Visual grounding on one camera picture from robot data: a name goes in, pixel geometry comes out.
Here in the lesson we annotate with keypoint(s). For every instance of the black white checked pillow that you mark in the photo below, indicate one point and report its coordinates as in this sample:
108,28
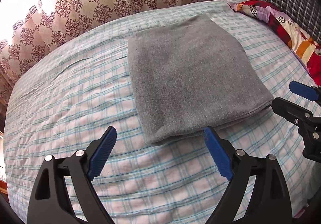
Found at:
306,13

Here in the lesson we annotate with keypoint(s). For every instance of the red floral pillow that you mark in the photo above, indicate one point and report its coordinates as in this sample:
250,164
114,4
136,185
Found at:
298,40

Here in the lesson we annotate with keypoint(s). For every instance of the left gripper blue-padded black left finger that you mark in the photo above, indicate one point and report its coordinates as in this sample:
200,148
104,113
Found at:
49,200

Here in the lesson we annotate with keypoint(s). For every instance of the grey sweatpants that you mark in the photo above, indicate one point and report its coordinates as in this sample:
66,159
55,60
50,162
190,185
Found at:
189,75

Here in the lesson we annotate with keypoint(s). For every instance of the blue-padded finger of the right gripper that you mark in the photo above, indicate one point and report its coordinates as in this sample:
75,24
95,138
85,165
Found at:
311,93

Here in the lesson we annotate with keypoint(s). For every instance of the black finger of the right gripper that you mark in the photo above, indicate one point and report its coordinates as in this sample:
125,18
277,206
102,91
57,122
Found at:
308,125

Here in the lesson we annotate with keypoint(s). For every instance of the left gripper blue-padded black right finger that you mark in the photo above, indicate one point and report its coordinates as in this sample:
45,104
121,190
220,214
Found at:
270,200

